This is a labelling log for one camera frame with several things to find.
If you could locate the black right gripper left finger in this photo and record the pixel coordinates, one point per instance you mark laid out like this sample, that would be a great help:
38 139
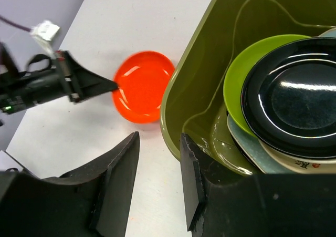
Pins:
91 200

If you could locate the light blue rectangular dish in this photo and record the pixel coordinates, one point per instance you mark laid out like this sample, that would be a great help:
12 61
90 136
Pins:
255 153

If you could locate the orange round plate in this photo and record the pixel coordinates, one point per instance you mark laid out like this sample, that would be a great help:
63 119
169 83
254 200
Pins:
142 80

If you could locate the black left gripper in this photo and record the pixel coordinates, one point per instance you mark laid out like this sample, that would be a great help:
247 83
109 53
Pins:
21 90

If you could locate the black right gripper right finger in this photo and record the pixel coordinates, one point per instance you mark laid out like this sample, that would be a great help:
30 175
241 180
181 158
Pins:
220 202

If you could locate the olive green plastic bin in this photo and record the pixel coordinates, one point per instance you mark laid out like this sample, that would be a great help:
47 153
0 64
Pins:
193 102

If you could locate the lime green round plate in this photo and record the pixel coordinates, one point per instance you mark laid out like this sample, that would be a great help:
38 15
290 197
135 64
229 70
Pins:
239 69

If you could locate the cream plate with black patch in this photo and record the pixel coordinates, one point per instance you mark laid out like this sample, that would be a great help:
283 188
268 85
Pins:
299 166

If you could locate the black round plate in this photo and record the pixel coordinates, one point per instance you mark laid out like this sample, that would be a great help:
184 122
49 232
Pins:
288 99

